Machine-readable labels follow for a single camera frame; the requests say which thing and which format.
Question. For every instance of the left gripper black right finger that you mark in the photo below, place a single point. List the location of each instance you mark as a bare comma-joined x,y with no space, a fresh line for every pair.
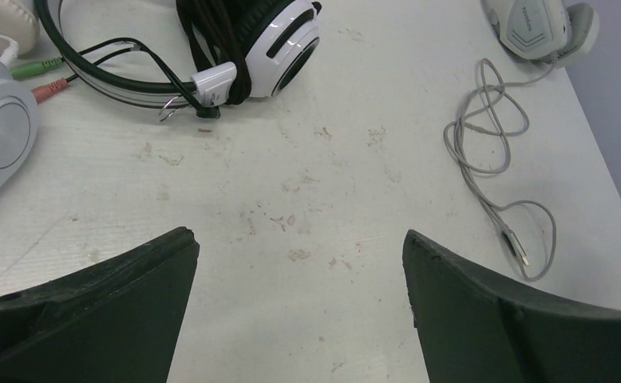
476,325

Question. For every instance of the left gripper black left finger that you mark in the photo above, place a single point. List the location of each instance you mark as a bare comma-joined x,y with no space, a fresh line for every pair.
116,321

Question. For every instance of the black and white headphones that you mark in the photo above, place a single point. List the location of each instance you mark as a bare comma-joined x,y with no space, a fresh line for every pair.
241,50

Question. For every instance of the grey white over-ear headphones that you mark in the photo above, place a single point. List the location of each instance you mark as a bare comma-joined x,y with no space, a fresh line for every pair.
543,32

